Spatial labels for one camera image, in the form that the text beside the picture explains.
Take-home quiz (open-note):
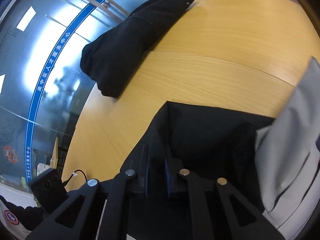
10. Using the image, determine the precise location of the grey and black jacket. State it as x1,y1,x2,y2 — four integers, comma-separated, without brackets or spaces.
134,58,319,239

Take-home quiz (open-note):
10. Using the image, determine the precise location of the black folded garment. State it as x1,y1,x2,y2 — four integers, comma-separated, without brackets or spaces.
80,0,195,99

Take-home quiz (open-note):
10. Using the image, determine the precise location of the black cable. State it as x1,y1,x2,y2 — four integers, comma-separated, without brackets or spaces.
62,169,89,186

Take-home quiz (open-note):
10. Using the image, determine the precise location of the black camera box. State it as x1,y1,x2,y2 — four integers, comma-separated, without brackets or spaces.
29,168,67,213

